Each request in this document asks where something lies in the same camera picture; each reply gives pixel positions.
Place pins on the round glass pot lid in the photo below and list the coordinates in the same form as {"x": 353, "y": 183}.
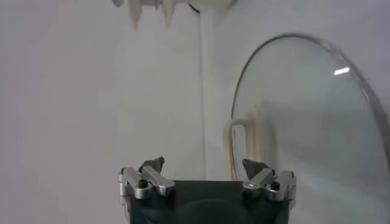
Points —
{"x": 304, "y": 121}

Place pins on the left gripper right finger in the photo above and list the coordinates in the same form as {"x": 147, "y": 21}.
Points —
{"x": 259, "y": 179}

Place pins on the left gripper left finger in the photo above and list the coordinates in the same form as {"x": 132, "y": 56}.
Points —
{"x": 158, "y": 182}

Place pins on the cream electric cooker pot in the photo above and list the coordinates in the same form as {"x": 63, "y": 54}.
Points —
{"x": 213, "y": 3}

